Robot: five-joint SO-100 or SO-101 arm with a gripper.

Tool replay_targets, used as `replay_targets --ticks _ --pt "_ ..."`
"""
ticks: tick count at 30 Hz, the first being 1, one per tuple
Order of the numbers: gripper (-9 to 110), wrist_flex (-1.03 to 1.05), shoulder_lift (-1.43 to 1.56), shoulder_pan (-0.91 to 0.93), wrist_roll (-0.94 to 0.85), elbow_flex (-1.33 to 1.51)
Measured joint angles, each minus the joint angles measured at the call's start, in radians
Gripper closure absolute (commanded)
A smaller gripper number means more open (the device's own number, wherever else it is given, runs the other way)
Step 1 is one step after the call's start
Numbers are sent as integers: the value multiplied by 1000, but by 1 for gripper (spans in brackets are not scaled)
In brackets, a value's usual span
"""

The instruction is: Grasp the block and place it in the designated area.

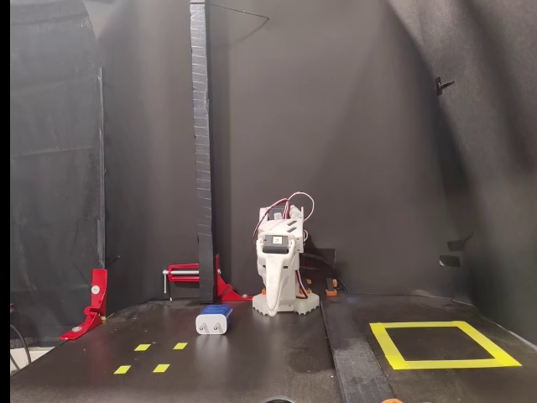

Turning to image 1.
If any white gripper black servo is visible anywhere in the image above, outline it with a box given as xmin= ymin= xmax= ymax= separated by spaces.
xmin=254 ymin=233 xmax=304 ymax=317

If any blue white charger block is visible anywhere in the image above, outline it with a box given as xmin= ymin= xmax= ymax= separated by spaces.
xmin=195 ymin=305 xmax=234 ymax=336

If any red screw clamp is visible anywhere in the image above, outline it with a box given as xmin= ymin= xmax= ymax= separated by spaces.
xmin=162 ymin=263 xmax=201 ymax=295

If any long black flat strip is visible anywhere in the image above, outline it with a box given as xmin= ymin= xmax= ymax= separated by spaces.
xmin=320 ymin=293 xmax=398 ymax=403

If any black backdrop cloth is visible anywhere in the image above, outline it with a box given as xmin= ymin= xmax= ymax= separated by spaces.
xmin=98 ymin=0 xmax=537 ymax=349

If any yellow tape square outline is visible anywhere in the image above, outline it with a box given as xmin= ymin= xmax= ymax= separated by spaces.
xmin=368 ymin=321 xmax=523 ymax=371

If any black clip on cloth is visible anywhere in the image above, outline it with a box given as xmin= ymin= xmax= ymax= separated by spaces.
xmin=434 ymin=76 xmax=456 ymax=96

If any black power cable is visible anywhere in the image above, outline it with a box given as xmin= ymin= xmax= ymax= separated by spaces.
xmin=300 ymin=250 xmax=336 ymax=270

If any red angle bracket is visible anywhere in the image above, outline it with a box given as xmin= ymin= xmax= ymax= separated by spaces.
xmin=214 ymin=254 xmax=254 ymax=302

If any red white servo cable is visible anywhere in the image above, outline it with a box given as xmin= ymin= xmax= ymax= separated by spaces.
xmin=268 ymin=191 xmax=315 ymax=236

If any black foam wrapped post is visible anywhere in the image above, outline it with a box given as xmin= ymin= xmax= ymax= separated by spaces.
xmin=188 ymin=0 xmax=216 ymax=304

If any red folding metal bracket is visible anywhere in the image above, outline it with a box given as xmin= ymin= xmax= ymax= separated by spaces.
xmin=59 ymin=268 xmax=108 ymax=342

